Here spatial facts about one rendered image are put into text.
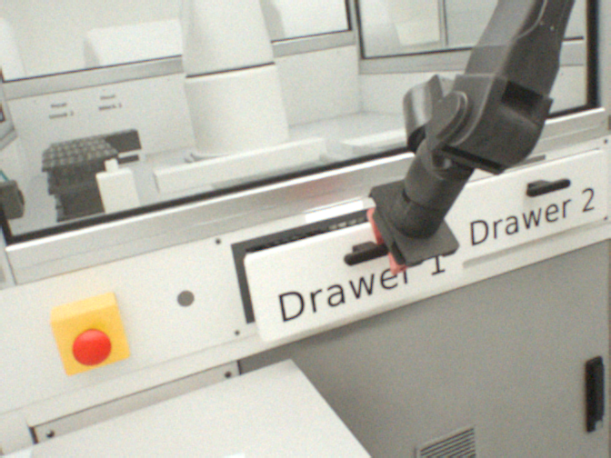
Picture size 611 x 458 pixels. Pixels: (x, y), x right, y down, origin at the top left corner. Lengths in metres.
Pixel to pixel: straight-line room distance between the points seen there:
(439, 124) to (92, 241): 0.41
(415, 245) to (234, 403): 0.29
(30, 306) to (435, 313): 0.56
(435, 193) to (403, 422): 0.50
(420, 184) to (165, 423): 0.40
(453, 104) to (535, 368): 0.67
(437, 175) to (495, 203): 0.35
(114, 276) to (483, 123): 0.45
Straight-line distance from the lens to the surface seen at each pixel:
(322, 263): 0.71
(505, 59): 0.52
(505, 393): 1.08
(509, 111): 0.53
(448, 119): 0.52
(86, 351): 0.68
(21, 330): 0.75
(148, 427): 0.74
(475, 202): 0.87
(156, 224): 0.71
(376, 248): 0.70
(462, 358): 0.99
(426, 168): 0.56
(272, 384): 0.75
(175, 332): 0.76
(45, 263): 0.72
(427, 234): 0.64
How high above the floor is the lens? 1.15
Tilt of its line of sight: 17 degrees down
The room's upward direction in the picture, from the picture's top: 9 degrees counter-clockwise
